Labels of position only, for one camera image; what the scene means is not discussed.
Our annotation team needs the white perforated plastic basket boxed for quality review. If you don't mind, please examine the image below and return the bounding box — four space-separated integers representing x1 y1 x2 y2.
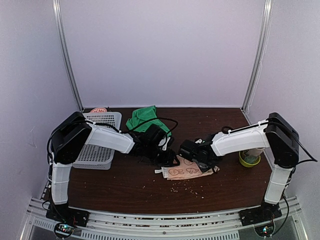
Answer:
72 111 123 170

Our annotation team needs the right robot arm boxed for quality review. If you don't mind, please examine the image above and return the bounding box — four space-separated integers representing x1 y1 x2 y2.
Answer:
190 112 299 221

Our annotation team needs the white coral pattern mug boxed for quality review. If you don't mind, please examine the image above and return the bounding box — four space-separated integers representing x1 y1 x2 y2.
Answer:
242 148 264 160

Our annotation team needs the right aluminium frame post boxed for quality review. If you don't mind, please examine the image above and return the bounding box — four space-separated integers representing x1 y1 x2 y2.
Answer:
241 0 274 114

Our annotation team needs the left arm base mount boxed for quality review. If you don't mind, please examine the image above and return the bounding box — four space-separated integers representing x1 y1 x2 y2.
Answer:
45 201 90 240

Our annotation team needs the green bowl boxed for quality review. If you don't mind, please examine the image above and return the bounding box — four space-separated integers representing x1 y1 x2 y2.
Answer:
238 151 261 168

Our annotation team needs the green microfiber towel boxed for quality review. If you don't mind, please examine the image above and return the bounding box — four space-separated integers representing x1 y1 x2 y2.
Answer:
126 105 172 136

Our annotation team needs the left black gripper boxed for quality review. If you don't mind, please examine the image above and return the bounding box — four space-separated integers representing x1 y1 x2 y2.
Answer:
145 143 180 167

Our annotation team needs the aluminium frame post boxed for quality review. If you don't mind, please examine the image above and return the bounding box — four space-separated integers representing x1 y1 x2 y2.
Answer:
52 0 84 112
241 0 274 114

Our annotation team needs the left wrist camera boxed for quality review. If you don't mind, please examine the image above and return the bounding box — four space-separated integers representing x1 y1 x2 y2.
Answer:
145 124 175 151

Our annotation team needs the left aluminium frame post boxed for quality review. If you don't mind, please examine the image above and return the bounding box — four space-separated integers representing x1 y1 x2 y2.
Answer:
52 0 84 112

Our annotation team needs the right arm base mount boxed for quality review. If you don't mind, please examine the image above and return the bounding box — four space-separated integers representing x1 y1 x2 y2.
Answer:
238 202 282 238

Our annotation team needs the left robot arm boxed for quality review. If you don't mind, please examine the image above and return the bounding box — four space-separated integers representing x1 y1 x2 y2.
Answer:
47 111 180 222

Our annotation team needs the orange bunny pattern towel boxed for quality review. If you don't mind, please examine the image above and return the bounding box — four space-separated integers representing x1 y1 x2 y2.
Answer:
154 155 220 181

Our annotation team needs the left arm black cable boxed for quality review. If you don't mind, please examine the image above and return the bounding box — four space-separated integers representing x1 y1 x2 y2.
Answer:
46 116 179 161

